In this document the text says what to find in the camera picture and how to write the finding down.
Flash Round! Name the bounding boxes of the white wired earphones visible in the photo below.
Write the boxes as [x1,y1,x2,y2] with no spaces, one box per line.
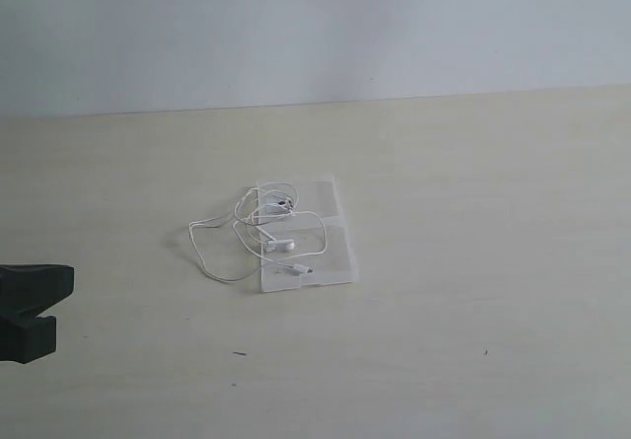
[188,181,330,283]

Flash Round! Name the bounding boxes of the clear open plastic case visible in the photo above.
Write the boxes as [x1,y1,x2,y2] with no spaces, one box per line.
[254,175,358,293]

